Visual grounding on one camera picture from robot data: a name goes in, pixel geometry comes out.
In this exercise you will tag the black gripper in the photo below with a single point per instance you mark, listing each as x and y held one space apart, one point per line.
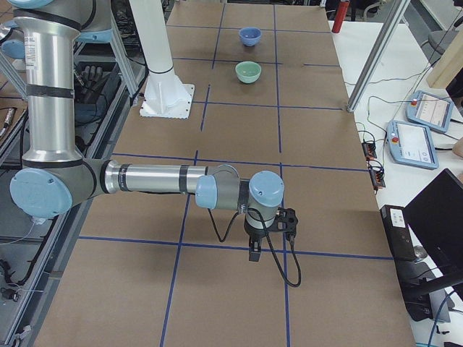
252 234

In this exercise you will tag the blue bowl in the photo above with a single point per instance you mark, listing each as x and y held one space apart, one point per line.
250 36

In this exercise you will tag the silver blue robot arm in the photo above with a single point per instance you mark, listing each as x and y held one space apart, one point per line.
55 176

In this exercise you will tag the green bowl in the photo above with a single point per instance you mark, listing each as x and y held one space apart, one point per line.
248 71

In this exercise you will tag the lower orange black circuit board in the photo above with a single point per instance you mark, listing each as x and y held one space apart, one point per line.
377 173

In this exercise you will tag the orange black circuit board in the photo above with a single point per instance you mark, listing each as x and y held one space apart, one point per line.
368 146
377 173

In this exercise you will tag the upper orange black circuit board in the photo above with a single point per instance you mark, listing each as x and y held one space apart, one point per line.
368 146

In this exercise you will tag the black desktop computer box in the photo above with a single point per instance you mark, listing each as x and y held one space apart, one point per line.
410 268

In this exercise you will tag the black computer monitor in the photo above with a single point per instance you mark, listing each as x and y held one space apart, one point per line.
435 217

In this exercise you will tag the near teach pendant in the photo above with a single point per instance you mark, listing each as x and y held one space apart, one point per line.
411 145

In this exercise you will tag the teach pendant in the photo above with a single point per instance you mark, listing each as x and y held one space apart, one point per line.
411 145
430 110

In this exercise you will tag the far teach pendant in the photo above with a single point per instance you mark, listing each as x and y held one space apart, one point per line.
430 110

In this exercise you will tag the red bottle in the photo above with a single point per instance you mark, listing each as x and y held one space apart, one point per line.
341 12

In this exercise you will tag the wooden board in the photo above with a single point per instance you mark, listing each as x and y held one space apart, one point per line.
449 65

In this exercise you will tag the grey office chair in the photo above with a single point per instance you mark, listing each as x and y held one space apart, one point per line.
439 41

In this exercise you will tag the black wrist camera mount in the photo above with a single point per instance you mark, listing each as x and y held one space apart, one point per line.
285 222

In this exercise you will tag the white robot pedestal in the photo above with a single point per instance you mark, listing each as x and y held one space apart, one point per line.
165 95

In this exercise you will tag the aluminium frame post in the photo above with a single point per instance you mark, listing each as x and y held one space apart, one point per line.
379 47

